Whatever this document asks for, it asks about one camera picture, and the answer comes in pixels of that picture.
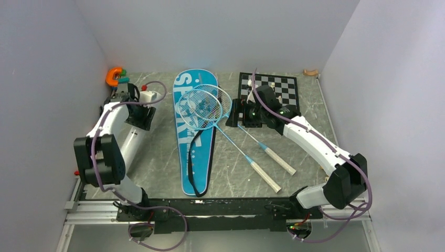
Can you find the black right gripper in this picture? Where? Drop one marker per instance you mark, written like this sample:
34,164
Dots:
239,105

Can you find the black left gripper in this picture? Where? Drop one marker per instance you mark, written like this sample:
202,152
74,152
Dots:
145,122

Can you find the white shuttlecock tube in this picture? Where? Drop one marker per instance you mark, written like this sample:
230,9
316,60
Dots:
132,142

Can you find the blue racket bag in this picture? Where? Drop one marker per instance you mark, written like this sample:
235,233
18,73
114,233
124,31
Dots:
195,149

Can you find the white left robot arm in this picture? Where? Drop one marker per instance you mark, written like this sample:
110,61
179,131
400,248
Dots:
105,153

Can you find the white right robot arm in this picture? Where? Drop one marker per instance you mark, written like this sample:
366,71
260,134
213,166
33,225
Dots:
347,173

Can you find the teal blue toy blocks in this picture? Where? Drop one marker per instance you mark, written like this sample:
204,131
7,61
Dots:
122,77

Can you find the black white chessboard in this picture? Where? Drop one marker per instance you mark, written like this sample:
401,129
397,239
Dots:
285,87

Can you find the orange horseshoe magnet toy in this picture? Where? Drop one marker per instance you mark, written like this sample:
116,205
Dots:
113,75

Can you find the wooden arch block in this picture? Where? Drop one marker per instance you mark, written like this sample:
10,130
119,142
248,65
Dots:
312,73

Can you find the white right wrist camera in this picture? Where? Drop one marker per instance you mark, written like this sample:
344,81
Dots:
251,96

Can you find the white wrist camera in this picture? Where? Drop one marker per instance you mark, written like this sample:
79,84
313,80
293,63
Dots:
251,96
149,97

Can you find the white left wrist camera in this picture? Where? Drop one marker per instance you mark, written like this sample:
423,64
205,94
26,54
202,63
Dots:
149,97

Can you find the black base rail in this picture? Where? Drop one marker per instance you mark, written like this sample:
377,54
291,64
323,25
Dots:
170,215

